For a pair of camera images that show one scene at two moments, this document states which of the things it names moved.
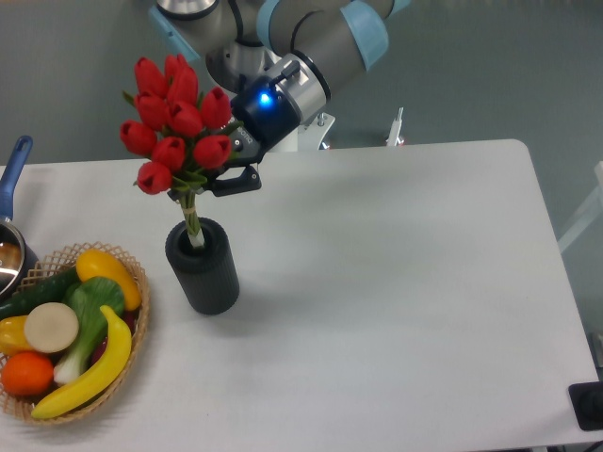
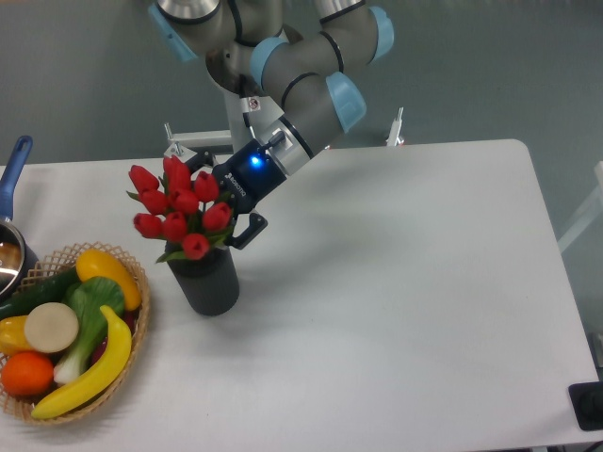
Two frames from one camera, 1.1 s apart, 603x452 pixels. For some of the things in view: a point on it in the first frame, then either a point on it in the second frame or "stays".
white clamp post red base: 393,139 stays
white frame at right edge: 593,210 stays
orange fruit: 26,374 stays
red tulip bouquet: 180,126 to 181,209
